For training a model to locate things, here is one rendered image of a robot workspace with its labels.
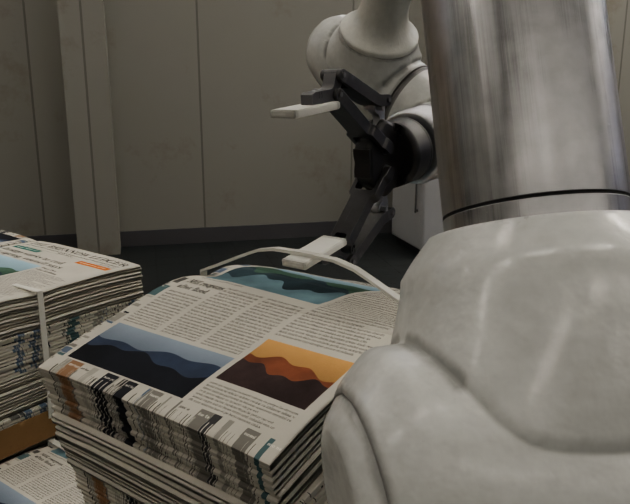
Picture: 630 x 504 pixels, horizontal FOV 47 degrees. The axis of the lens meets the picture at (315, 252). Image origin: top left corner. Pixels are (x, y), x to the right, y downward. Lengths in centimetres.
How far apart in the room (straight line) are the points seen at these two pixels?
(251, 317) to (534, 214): 36
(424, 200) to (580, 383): 490
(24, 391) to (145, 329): 44
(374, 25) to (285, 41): 485
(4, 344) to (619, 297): 87
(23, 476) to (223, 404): 57
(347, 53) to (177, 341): 45
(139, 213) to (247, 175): 89
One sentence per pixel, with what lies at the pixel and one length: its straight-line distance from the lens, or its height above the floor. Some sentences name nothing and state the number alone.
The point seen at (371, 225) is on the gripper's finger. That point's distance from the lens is 79.
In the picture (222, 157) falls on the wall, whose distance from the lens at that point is 574.
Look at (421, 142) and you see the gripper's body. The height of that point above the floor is 128.
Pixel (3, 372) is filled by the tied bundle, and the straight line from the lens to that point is 109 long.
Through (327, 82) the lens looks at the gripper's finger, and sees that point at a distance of 72.
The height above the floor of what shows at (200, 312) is 114.
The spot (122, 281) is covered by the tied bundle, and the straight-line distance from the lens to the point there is 117.
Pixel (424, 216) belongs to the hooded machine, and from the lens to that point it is 524.
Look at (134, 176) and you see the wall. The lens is 573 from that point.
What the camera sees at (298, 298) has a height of 114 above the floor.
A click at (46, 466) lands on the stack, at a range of 111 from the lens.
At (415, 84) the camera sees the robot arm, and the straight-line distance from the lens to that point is 93.
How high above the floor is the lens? 136
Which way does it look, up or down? 14 degrees down
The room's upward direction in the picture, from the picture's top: straight up
